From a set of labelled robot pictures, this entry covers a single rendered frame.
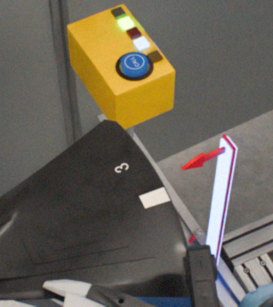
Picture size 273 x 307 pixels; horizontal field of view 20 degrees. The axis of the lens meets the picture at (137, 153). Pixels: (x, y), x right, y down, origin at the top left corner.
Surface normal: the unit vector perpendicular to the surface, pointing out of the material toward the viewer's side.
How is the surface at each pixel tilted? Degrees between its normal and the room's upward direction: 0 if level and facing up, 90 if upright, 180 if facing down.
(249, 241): 0
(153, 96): 90
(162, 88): 90
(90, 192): 7
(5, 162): 90
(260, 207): 0
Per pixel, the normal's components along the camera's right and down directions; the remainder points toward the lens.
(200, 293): -0.04, -0.48
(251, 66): 0.48, 0.71
